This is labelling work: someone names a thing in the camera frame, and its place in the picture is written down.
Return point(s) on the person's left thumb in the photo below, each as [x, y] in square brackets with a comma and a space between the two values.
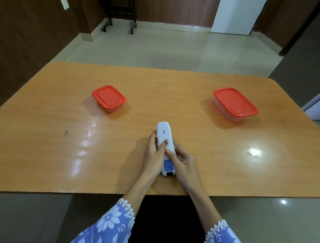
[163, 147]

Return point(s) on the person's right hand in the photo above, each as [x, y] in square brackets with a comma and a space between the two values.
[187, 167]

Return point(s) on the person's left hand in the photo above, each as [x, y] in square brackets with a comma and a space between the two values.
[151, 160]

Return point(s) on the small red-lidded plastic container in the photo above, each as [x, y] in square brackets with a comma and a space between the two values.
[109, 97]

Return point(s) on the person's black trousers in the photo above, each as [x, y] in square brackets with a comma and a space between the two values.
[167, 220]

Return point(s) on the person's left forearm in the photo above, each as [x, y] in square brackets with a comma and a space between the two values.
[130, 200]

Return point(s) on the white cabinet corner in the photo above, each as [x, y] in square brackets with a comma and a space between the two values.
[312, 107]

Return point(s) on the white handheld device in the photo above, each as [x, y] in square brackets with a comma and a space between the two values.
[163, 132]

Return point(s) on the large red-lidded plastic container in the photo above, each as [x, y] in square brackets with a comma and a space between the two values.
[235, 102]

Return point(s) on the person's right forearm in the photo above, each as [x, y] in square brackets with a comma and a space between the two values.
[202, 205]

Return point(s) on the black wheeled stand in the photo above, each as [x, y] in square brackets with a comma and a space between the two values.
[120, 11]

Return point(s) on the person's right thumb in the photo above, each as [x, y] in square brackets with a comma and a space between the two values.
[170, 155]

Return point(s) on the white door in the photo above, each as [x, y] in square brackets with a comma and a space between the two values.
[237, 15]

